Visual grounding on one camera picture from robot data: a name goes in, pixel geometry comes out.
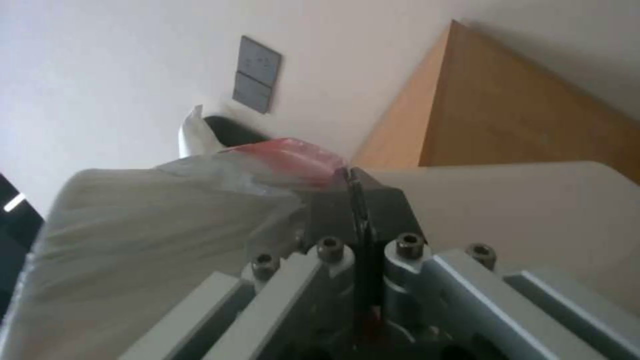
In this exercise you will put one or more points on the grey wall socket panel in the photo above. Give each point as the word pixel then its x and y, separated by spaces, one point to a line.
pixel 256 75

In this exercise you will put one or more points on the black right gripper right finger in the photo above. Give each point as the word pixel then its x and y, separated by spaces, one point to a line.
pixel 390 213

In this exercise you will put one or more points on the light wooden cabinet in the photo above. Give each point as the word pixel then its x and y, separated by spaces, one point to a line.
pixel 500 112

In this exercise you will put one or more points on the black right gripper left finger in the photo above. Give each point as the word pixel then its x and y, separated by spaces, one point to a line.
pixel 330 210

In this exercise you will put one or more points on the dark screen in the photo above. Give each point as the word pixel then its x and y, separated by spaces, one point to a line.
pixel 17 232

